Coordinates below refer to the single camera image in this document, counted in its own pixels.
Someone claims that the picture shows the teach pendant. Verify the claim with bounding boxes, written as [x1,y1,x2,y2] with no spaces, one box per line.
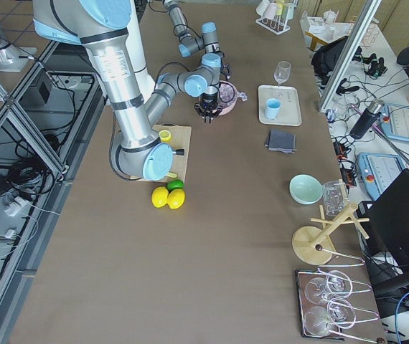
[380,102,409,142]
[357,153,404,200]

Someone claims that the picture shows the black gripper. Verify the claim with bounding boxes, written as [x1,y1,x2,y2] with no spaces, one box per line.
[194,86,222,117]

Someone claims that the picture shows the upper lying wine glass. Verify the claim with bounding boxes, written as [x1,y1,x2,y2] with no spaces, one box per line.
[304,270,372,305]

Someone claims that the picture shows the black thermos bottle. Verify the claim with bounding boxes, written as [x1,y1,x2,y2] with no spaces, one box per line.
[350,99,384,140]

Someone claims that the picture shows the light blue cup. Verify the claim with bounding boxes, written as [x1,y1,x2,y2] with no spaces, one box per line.
[265,98,281,120]

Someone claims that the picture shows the upper teach pendant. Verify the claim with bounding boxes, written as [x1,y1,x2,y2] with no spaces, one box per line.
[380,102,409,142]

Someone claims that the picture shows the green lime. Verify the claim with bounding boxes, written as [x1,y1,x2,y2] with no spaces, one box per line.
[166,179,184,191]

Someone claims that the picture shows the lower teach pendant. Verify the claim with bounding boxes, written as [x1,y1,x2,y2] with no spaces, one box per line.
[357,153,404,200]

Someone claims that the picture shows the wooden cutting board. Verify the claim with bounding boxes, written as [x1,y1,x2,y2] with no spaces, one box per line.
[119,124,192,182]

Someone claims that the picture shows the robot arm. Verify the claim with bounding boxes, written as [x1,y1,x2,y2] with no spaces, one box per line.
[33,1,223,181]
[162,0,225,57]

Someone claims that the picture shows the yellow lemon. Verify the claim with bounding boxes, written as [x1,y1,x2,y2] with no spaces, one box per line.
[151,186,169,208]
[166,188,185,209]

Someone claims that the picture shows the aluminium frame post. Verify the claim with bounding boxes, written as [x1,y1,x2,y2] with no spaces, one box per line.
[317,0,381,113]

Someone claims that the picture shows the pink bowl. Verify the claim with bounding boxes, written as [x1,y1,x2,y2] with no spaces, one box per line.
[218,81,238,115]

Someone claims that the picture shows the lower lying wine glass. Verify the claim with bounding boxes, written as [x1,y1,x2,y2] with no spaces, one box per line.
[302,298,380,343]

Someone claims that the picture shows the yellow lemon left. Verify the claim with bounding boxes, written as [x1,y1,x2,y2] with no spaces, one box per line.
[151,186,169,208]

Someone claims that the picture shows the black backpack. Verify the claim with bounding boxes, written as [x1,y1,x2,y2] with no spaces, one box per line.
[311,36,348,86]

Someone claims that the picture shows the dark tray with glasses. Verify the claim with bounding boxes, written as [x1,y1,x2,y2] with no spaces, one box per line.
[296,268,378,343]

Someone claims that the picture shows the loose ice cube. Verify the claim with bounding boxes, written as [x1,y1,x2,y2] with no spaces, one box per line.
[238,92,248,102]

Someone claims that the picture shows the mint green bowl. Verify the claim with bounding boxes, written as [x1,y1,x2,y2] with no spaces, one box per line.
[289,174,323,205]

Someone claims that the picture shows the black monitor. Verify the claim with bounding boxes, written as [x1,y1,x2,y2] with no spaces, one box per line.
[367,169,409,267]

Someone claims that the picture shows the white cup rack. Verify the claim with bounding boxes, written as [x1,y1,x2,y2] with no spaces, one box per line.
[255,0,297,35]

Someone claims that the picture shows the white rectangular tray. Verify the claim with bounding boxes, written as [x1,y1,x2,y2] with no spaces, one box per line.
[258,85,302,126]

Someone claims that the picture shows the grey folded cloth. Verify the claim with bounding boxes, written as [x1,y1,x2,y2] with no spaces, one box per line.
[264,129,296,154]

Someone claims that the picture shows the glass jar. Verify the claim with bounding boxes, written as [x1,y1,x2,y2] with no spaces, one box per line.
[322,180,345,216]

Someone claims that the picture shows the wine glass on tray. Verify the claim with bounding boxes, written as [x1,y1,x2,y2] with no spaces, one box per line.
[273,61,291,98]

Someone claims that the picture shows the yellow lemon right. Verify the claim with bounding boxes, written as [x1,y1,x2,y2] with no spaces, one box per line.
[166,188,185,209]

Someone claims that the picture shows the wooden cup stand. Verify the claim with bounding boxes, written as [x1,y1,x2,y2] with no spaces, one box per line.
[292,187,369,266]

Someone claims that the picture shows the lying wine glass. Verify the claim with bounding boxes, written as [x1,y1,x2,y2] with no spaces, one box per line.
[302,298,380,343]
[304,270,372,305]

